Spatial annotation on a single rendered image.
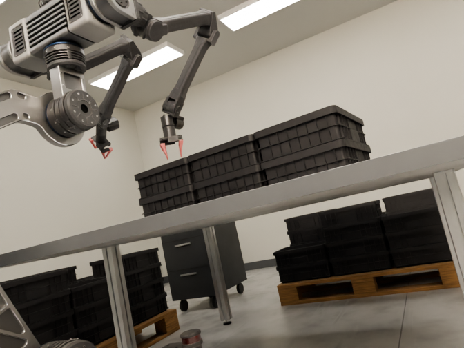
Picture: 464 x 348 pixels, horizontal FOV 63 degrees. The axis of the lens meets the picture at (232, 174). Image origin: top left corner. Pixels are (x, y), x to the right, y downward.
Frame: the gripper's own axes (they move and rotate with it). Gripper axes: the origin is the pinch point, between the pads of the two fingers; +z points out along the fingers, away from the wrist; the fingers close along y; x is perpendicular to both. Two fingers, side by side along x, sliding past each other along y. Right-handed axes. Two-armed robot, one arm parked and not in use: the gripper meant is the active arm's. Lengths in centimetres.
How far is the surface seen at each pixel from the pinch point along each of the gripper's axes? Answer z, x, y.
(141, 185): 12.0, 12.5, 16.7
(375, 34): -141, -206, -279
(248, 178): 21, 48, -20
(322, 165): 23, 66, -40
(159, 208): 23.2, 17.8, 11.6
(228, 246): 60, -169, -46
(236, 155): 11, 46, -18
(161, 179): 12.2, 20.2, 8.7
